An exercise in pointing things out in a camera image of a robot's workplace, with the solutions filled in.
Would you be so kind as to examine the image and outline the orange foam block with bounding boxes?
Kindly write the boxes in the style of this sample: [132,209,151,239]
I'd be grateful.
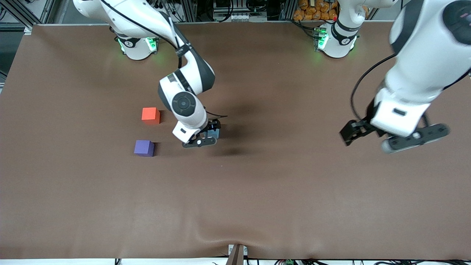
[142,107,161,125]

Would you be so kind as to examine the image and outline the brown table cloth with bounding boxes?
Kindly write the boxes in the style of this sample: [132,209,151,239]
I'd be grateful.
[0,22,471,260]

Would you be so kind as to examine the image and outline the purple foam block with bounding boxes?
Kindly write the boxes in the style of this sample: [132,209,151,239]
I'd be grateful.
[134,140,155,157]

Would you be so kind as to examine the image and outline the aluminium frame post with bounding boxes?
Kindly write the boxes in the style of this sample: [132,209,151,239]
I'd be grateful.
[0,0,56,31]
[181,0,198,22]
[280,0,297,21]

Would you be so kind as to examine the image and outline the electronics box with cables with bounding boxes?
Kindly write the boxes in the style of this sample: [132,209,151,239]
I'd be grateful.
[213,0,268,22]

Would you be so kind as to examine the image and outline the bag of orange snacks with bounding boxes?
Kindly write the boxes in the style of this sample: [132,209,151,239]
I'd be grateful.
[293,0,339,21]

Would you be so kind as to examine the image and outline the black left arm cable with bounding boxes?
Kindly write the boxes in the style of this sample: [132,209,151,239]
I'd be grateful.
[350,54,397,123]

